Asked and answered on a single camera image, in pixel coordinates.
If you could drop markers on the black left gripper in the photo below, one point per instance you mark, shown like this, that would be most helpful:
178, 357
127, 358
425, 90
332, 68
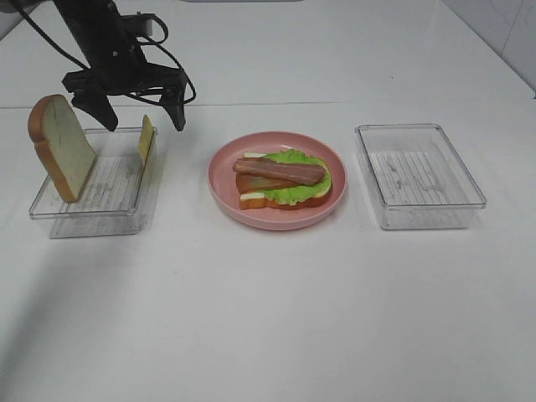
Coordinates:
117, 66

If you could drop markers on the bacon strip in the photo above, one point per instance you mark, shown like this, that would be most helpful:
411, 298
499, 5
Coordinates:
248, 183
302, 173

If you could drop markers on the bread slice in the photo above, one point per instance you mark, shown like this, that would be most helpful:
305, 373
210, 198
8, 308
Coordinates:
257, 200
61, 145

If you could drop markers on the green lettuce leaf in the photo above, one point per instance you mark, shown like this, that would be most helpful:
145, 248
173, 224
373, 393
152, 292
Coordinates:
301, 193

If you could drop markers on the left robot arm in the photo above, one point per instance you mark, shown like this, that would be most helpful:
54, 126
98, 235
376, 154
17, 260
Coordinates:
63, 6

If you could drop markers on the yellow cheese slice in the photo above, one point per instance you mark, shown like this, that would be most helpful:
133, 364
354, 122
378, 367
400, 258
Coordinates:
145, 140

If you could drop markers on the left clear plastic tray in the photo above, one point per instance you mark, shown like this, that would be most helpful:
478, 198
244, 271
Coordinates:
119, 196

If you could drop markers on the clear plastic tray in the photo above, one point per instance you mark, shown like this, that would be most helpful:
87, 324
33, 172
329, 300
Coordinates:
119, 196
416, 178

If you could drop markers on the pink round plate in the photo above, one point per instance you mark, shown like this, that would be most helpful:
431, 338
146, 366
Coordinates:
222, 180

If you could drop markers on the right clear plastic tray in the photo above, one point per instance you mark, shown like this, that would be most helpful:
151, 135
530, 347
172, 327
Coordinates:
416, 178

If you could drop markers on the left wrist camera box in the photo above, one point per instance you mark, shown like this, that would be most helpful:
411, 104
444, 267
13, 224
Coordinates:
139, 24

